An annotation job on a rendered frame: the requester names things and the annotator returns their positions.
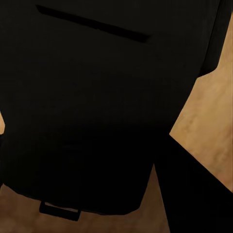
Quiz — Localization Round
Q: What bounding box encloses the digital camera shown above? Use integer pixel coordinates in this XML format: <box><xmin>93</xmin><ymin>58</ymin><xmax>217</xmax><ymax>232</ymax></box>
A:
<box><xmin>0</xmin><ymin>0</ymin><xmax>233</xmax><ymax>221</ymax></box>

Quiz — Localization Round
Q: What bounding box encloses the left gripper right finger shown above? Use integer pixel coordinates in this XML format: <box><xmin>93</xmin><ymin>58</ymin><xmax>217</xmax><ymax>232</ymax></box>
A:
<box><xmin>154</xmin><ymin>135</ymin><xmax>233</xmax><ymax>233</ymax></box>

